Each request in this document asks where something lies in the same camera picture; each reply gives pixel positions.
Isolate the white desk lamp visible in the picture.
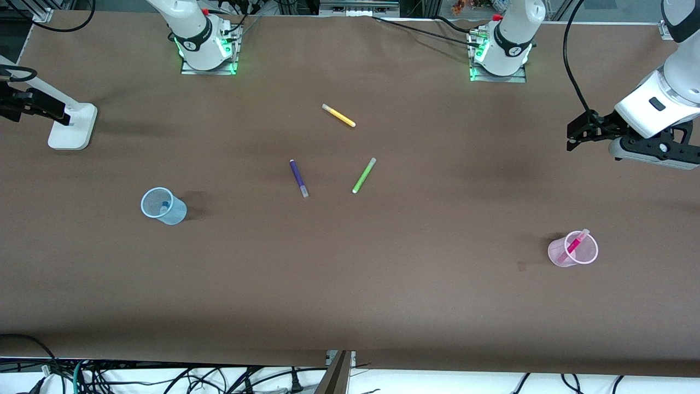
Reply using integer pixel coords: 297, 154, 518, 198
0, 55, 98, 151

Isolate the green marker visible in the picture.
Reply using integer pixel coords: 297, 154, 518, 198
352, 158, 377, 194

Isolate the pink marker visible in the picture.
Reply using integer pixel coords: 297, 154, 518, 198
559, 229, 591, 264

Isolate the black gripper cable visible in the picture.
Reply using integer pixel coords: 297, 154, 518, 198
0, 0, 96, 83
563, 0, 597, 115

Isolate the black curved floor cable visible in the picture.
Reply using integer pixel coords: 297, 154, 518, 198
0, 333, 56, 378

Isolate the translucent pink plastic cup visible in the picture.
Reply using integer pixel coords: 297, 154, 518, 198
547, 230, 599, 268

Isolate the long black table cable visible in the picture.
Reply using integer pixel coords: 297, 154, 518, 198
372, 15, 482, 48

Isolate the yellow marker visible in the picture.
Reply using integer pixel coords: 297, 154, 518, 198
322, 103, 357, 128

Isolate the aluminium frame bracket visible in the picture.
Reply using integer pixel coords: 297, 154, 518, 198
659, 16, 684, 40
31, 0, 54, 24

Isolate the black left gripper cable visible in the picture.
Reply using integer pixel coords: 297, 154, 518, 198
563, 0, 597, 115

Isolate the purple marker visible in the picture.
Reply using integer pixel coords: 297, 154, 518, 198
289, 159, 310, 199

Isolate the translucent blue plastic cup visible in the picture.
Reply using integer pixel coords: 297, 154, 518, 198
141, 187, 188, 225

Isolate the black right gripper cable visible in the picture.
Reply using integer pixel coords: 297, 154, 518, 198
0, 0, 96, 83

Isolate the short black table cable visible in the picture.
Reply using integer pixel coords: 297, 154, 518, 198
432, 15, 477, 34

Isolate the grey background device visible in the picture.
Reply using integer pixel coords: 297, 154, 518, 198
319, 0, 401, 17

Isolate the brown table leg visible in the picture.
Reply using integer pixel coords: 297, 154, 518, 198
313, 350, 356, 394

